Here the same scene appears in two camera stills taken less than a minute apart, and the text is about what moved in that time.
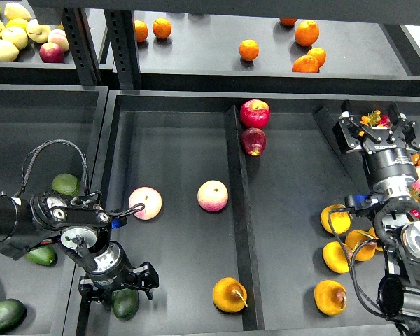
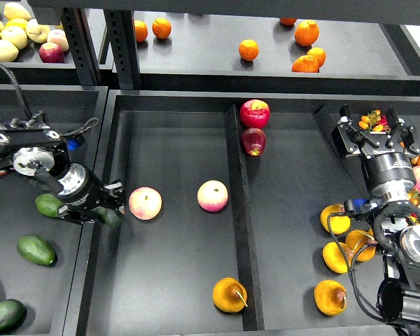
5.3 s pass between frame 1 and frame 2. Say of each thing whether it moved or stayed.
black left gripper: moved
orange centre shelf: stayed
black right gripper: stayed
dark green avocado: moved
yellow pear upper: stayed
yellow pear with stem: stayed
